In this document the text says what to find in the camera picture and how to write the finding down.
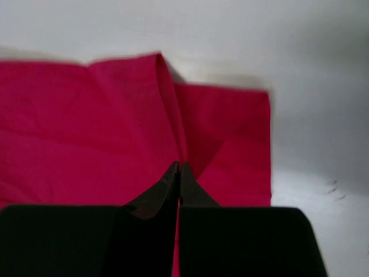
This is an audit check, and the red t shirt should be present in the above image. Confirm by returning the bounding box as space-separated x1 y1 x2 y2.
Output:
0 51 273 210

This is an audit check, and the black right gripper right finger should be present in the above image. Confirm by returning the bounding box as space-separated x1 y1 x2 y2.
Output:
179 163 327 276

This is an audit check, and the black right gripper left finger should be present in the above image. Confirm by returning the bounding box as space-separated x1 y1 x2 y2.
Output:
1 162 179 276

